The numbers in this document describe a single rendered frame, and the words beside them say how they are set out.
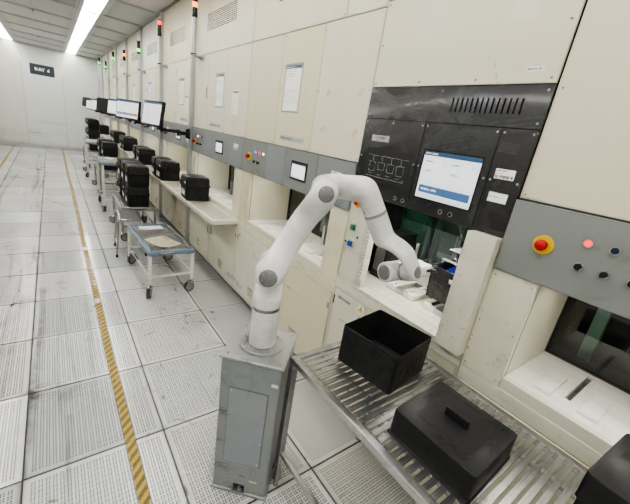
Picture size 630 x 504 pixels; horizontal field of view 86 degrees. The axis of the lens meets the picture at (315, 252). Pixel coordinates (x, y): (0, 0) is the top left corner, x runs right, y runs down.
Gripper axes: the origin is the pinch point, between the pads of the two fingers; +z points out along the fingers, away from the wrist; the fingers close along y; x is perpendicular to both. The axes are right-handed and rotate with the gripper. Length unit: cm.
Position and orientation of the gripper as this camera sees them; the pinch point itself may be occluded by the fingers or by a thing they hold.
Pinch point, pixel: (430, 264)
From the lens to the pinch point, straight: 164.6
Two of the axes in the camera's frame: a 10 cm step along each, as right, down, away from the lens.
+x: 1.5, -9.4, -3.2
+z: 8.0, -0.7, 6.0
